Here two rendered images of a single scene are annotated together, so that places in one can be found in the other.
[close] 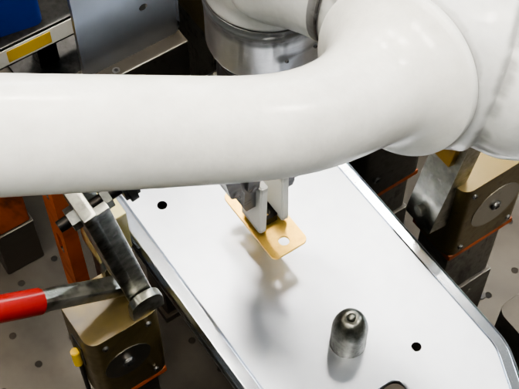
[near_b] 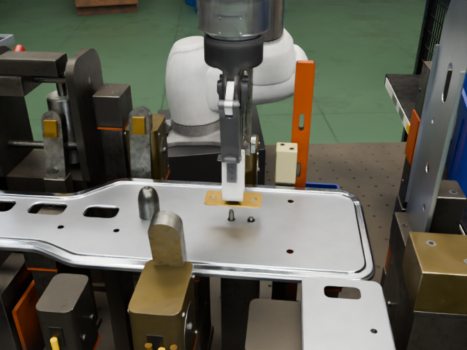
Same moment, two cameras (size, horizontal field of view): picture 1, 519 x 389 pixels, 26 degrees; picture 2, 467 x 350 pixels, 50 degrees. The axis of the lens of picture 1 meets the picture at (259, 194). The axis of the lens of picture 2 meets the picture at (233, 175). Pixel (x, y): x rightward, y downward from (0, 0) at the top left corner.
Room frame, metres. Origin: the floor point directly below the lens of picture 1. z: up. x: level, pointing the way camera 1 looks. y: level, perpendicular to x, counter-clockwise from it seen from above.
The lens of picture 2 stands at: (0.95, -0.49, 1.43)
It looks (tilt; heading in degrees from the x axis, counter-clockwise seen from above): 29 degrees down; 130
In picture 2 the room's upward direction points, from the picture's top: straight up
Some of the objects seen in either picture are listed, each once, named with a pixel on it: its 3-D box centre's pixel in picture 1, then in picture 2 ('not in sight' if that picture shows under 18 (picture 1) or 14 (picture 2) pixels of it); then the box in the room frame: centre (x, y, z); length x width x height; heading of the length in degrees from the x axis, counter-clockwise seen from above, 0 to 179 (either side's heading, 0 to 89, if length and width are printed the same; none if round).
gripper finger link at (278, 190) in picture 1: (276, 187); (232, 178); (0.55, -0.01, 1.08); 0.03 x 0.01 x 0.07; 34
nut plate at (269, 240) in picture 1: (265, 215); (233, 196); (0.54, 0.00, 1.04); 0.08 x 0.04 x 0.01; 34
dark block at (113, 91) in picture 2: not in sight; (124, 188); (0.22, 0.03, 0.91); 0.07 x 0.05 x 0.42; 124
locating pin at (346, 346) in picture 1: (349, 333); (149, 205); (0.44, -0.08, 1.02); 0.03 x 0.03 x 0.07
